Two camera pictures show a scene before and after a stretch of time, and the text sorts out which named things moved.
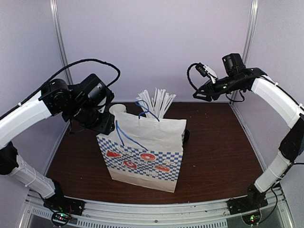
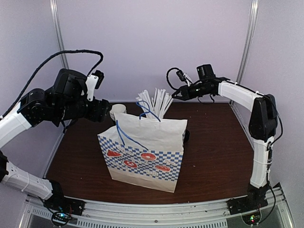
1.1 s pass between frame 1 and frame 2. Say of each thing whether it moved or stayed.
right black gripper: moved
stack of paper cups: stayed
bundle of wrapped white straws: stayed
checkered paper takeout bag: stayed
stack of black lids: stayed
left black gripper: moved
